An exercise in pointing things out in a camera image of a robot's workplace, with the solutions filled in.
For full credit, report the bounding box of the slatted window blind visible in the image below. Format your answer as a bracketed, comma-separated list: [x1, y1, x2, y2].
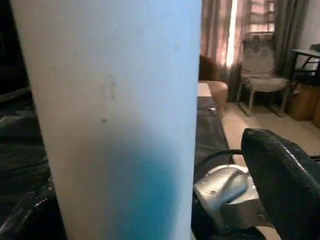
[246, 0, 277, 35]

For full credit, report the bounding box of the black side desk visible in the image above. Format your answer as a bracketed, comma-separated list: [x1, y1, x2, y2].
[289, 43, 320, 87]

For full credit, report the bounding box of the white flat board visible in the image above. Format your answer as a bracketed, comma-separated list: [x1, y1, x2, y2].
[198, 81, 214, 98]

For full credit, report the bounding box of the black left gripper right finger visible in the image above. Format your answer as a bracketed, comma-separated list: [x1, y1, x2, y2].
[240, 127, 320, 240]

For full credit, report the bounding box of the grey cushioned metal chair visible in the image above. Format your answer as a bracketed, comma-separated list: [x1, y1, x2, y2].
[236, 34, 292, 118]

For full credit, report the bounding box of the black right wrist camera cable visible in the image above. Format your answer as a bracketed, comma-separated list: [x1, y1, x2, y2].
[196, 148, 245, 171]

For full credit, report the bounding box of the brown round armchair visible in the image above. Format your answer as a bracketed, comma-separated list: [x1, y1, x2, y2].
[199, 54, 230, 106]

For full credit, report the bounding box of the light sheer window curtain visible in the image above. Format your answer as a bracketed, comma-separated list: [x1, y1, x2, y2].
[201, 0, 247, 102]

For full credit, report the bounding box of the dark heavy window curtain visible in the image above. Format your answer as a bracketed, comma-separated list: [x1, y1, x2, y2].
[273, 0, 305, 81]

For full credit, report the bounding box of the black work surface mat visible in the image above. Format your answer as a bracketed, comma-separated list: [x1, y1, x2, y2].
[0, 86, 232, 201]

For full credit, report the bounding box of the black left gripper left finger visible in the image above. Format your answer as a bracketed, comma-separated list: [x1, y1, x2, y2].
[0, 176, 68, 240]

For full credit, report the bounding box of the brown wooden box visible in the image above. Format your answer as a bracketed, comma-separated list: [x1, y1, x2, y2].
[287, 82, 320, 123]

